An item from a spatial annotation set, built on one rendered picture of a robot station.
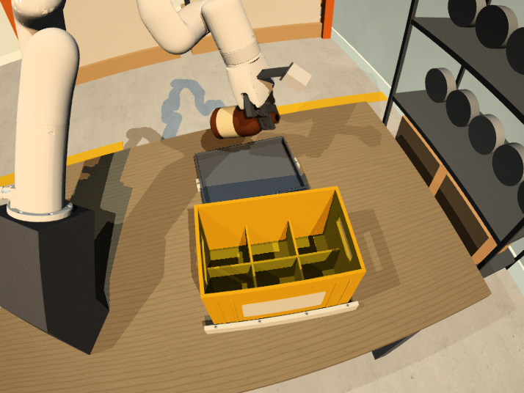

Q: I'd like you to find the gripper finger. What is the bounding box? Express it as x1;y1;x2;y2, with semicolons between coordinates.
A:
243;93;276;131
265;89;280;115

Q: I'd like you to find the orange divided crate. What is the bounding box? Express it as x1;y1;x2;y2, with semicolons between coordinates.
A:
194;186;366;325

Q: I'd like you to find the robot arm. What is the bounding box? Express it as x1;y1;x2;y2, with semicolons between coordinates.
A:
0;0;312;222

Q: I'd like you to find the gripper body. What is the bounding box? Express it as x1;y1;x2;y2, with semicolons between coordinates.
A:
226;51;274;110

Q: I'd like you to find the brown bottle with cream label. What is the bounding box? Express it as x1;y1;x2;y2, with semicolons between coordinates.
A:
210;105;280;139

